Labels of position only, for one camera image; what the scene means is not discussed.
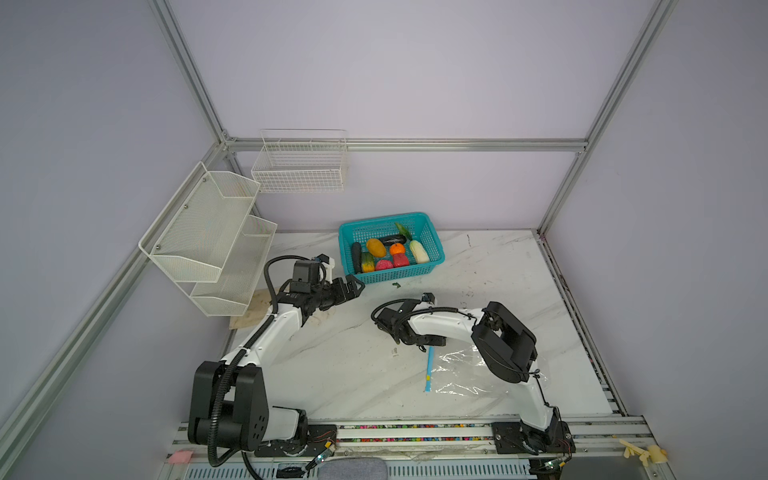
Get green yellow papaya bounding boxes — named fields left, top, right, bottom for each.
left=360, top=252, right=376, bottom=273

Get orange yellow mango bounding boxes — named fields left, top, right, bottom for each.
left=366, top=238, right=388, bottom=258

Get clear zip bag blue zipper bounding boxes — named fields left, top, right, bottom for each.
left=425, top=345, right=548, bottom=399

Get teal plastic basket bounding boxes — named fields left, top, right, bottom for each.
left=338, top=212, right=445, bottom=284

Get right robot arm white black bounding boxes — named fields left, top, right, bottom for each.
left=371, top=294, right=564, bottom=455

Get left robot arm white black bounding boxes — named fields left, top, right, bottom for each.
left=187, top=255, right=365, bottom=466

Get dark green cucumber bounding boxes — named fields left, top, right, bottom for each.
left=350, top=242, right=363, bottom=274

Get pink red dragon fruit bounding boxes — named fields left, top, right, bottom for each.
left=375, top=259, right=394, bottom=271

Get red bell pepper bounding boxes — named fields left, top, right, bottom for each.
left=392, top=253, right=410, bottom=268

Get orange tangerine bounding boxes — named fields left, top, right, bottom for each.
left=389, top=243, right=406, bottom=256

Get white mesh two-tier shelf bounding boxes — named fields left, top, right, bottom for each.
left=138, top=163, right=277, bottom=317

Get grey cloth pad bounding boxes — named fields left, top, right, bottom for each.
left=317, top=458, right=389, bottom=480

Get pink sponge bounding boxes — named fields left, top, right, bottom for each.
left=166, top=450, right=194, bottom=465

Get beige tape scraps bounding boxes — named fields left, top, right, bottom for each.
left=619, top=439, right=669, bottom=467

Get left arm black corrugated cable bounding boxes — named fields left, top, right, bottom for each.
left=206, top=254, right=313, bottom=480

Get white wire wall basket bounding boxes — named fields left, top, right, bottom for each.
left=251, top=129, right=348, bottom=193

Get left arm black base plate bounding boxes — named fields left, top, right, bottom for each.
left=253, top=424, right=338, bottom=458

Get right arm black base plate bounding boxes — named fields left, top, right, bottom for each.
left=491, top=420, right=576, bottom=456

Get aluminium rail base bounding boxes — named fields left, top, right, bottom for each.
left=160, top=415, right=675, bottom=479

